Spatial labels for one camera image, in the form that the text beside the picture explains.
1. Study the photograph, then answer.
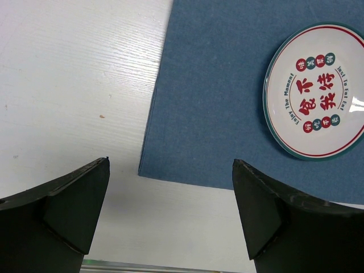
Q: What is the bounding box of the white plate with red characters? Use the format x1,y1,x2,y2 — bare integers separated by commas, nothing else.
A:
262,22,363,161

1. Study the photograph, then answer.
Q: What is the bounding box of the blue cloth napkin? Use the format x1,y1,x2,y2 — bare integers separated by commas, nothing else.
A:
138,1,363,204

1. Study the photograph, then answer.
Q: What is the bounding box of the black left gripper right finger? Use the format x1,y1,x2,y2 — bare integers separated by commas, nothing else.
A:
232,159,363,272

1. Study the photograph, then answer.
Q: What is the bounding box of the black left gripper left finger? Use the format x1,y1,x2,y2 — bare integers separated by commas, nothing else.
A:
1,158,110,272

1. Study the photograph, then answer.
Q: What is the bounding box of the aluminium table edge rail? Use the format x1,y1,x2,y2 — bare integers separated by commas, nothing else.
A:
81,257,257,273

